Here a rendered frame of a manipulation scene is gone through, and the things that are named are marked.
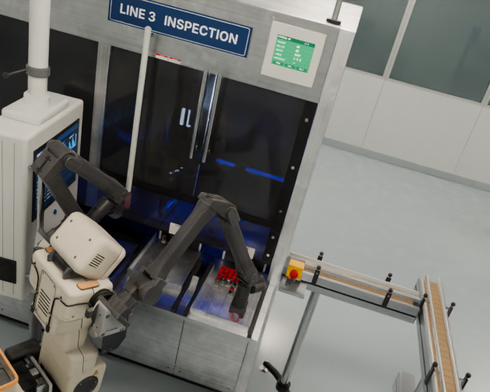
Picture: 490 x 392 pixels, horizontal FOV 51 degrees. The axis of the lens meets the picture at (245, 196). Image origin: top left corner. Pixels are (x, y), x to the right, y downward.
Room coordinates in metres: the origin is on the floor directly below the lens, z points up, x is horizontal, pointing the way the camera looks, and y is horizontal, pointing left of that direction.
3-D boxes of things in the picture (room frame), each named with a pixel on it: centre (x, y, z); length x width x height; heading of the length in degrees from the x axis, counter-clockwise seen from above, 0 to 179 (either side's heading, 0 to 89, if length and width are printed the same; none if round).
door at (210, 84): (2.14, 0.47, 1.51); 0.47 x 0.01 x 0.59; 83
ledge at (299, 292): (2.10, -0.34, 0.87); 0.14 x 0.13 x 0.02; 173
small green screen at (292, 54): (2.06, -0.05, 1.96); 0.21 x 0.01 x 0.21; 83
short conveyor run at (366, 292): (2.16, -0.62, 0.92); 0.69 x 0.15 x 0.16; 83
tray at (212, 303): (1.86, -0.04, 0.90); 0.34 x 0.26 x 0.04; 172
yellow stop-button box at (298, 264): (2.06, -0.32, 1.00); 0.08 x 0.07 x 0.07; 173
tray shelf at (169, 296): (1.92, 0.12, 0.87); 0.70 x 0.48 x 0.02; 83
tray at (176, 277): (2.01, 0.29, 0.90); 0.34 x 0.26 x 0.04; 173
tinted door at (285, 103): (2.08, 0.02, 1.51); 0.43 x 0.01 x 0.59; 83
